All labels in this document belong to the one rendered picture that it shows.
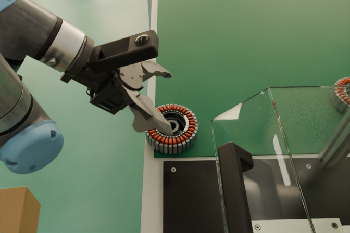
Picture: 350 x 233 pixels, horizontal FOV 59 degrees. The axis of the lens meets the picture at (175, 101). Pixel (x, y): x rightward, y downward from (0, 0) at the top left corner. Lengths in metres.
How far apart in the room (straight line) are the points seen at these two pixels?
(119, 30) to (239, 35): 1.43
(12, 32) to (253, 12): 0.75
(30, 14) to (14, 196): 0.29
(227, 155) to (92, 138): 1.37
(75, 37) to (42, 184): 1.14
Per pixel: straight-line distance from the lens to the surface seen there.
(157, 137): 0.62
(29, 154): 0.41
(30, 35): 0.48
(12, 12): 0.48
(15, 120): 0.39
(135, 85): 0.52
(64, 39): 0.49
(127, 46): 0.50
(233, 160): 0.28
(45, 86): 1.96
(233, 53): 0.87
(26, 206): 0.58
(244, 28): 0.97
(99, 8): 2.53
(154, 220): 0.59
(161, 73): 0.61
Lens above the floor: 1.30
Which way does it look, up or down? 49 degrees down
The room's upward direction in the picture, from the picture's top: straight up
